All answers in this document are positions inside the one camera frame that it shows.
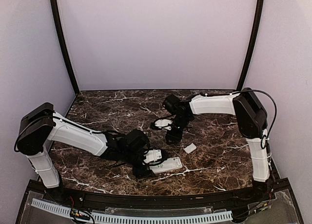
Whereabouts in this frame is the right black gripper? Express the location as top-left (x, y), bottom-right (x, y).
top-left (165, 115), bottom-right (191, 145)

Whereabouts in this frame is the white battery cover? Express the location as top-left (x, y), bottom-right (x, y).
top-left (183, 143), bottom-right (197, 154)

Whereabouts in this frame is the white remote control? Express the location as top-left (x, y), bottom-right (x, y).
top-left (150, 157), bottom-right (183, 174)

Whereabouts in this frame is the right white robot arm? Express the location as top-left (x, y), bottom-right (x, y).
top-left (154, 88), bottom-right (273, 183)

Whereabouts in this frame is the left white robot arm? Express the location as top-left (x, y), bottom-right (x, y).
top-left (14, 102), bottom-right (162, 203)

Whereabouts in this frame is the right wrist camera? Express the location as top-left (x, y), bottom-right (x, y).
top-left (151, 119), bottom-right (173, 131)

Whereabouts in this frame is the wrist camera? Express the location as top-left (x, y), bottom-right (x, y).
top-left (151, 119), bottom-right (173, 131)
top-left (143, 149), bottom-right (168, 166)

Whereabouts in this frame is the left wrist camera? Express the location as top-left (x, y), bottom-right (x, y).
top-left (143, 149), bottom-right (168, 166)

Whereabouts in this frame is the white slotted cable duct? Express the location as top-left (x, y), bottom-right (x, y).
top-left (31, 198), bottom-right (233, 224)

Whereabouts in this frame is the black curved front rail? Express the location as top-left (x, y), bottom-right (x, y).
top-left (45, 187), bottom-right (275, 210)

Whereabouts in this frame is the right black frame post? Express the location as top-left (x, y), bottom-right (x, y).
top-left (236, 0), bottom-right (264, 91)

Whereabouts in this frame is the black frame post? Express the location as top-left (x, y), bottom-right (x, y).
top-left (50, 0), bottom-right (80, 95)
top-left (236, 0), bottom-right (264, 91)

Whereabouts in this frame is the left black frame post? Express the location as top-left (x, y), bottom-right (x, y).
top-left (50, 0), bottom-right (80, 95)

